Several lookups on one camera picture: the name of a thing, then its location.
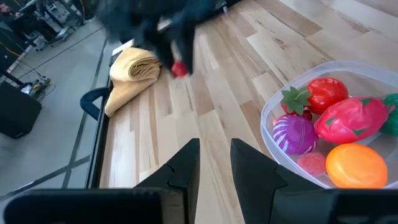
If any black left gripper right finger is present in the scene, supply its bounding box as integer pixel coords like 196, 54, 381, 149
230, 138, 330, 224

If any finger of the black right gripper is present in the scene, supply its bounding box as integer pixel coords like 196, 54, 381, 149
177, 24, 195, 75
146, 40, 175, 71

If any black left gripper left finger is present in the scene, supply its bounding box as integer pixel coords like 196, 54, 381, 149
135, 138, 201, 224

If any small red toy cherry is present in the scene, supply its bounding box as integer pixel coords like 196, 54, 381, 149
171, 60, 188, 78

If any small pink toy ball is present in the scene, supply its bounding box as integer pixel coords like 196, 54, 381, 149
297, 152, 326, 177

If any purple striped toy onion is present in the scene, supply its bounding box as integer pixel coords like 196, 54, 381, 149
272, 114, 319, 156

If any red toy strawberry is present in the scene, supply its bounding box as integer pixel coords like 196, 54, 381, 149
280, 86, 313, 122

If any orange toy fruit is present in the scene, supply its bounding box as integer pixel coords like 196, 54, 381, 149
325, 142, 389, 189

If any red toy dragon fruit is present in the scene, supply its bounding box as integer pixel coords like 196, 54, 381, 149
313, 96, 396, 153

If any red toy tomato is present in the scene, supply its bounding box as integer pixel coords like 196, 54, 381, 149
306, 77, 349, 115

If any green toy bell pepper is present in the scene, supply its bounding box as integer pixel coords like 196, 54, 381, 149
379, 93, 398, 138

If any clear plastic tupperware container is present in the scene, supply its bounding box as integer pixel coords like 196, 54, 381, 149
260, 60, 398, 190

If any folded yellow cloth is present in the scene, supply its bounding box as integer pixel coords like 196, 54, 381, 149
104, 47, 162, 118

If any person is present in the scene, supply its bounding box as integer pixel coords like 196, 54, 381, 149
0, 2, 60, 43

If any black box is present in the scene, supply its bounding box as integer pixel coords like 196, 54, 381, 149
0, 81, 43, 139

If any black frame handle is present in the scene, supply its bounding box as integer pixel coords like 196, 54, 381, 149
80, 86, 110, 121

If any black metal table frame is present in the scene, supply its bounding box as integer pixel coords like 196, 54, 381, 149
85, 52, 114, 189

